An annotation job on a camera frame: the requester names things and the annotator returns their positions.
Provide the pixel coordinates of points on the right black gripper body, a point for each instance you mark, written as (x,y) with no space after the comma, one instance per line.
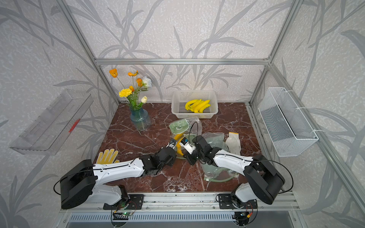
(195,156)

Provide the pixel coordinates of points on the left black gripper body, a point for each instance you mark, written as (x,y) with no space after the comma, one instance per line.
(169,163)

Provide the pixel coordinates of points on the zip-top bag with bananas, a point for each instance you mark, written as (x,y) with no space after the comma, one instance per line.
(215,172)
(191,127)

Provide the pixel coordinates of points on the bag banana two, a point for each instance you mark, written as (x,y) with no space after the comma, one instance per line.
(178,138)

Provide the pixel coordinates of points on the yellow banana taken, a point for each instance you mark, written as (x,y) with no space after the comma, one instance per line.
(201,105)
(188,104)

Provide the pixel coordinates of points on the bag banana one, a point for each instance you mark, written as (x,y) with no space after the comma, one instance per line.
(204,107)

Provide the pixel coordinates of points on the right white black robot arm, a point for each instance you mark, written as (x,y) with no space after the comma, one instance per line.
(264,180)

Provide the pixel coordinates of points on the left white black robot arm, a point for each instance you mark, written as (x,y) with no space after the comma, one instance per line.
(86,182)

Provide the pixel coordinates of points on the white work glove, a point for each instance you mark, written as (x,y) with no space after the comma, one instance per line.
(233,143)

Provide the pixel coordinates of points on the yellow work glove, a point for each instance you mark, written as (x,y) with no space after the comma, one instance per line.
(108,156)

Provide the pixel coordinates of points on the blue glass vase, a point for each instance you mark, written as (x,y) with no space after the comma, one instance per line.
(140,119)

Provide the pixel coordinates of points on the white plastic basket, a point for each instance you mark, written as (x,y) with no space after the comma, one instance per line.
(181,97)

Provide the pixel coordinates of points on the artificial flower bouquet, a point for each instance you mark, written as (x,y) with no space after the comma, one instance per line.
(132,92)

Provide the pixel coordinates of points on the aluminium front rail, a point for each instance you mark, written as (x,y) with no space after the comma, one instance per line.
(206,201)

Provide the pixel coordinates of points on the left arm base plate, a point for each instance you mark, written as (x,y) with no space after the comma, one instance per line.
(134,202)

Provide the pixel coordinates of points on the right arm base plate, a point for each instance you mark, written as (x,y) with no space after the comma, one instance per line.
(227,202)

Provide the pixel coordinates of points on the white wire mesh basket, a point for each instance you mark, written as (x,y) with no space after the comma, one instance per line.
(288,128)

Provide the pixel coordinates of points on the clear acrylic wall shelf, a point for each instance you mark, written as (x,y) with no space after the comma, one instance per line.
(47,134)

